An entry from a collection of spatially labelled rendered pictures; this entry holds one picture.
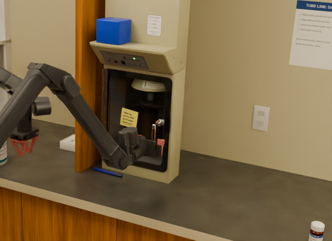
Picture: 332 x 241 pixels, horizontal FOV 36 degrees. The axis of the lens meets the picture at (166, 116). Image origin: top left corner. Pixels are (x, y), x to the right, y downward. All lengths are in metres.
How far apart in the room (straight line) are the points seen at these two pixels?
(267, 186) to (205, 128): 0.46
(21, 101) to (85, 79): 0.61
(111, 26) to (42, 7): 0.90
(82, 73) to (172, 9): 0.45
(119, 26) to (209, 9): 0.56
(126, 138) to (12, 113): 0.47
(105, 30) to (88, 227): 0.77
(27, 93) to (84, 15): 0.61
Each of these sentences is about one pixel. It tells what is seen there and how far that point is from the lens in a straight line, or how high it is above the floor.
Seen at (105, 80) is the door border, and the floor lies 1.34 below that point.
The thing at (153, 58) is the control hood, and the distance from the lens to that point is 1.93.
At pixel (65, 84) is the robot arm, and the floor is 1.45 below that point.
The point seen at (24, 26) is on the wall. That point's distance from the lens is 2.90.
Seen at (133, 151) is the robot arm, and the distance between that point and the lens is 1.86.
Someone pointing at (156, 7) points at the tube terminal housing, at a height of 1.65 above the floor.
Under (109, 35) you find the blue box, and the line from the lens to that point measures 1.98.
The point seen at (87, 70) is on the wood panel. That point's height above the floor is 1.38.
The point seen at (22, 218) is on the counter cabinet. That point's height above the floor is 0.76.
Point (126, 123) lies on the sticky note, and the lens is 2.14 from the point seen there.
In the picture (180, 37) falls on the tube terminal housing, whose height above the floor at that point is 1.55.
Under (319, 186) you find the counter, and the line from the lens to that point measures 2.31.
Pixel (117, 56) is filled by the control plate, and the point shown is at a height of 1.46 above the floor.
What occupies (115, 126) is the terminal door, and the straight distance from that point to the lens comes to 2.17.
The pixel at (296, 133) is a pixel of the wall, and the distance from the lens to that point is 2.38.
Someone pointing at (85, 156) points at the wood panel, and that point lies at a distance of 2.24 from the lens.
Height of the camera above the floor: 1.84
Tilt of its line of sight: 17 degrees down
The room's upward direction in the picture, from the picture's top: 3 degrees clockwise
